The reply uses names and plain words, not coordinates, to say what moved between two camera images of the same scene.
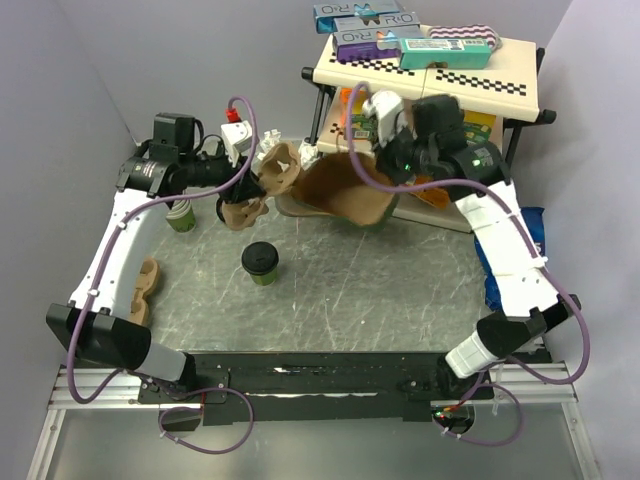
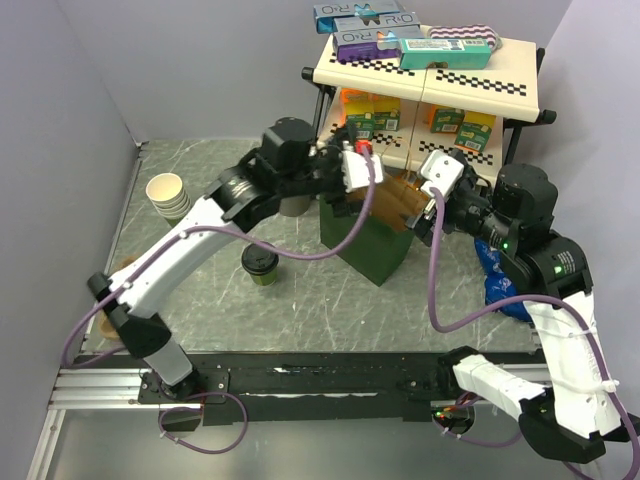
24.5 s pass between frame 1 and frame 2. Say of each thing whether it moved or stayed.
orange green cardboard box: stayed
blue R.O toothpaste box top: stayed
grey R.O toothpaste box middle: stayed
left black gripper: moved
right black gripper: moved
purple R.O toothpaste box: stayed
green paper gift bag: moved
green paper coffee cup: stayed
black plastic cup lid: stayed
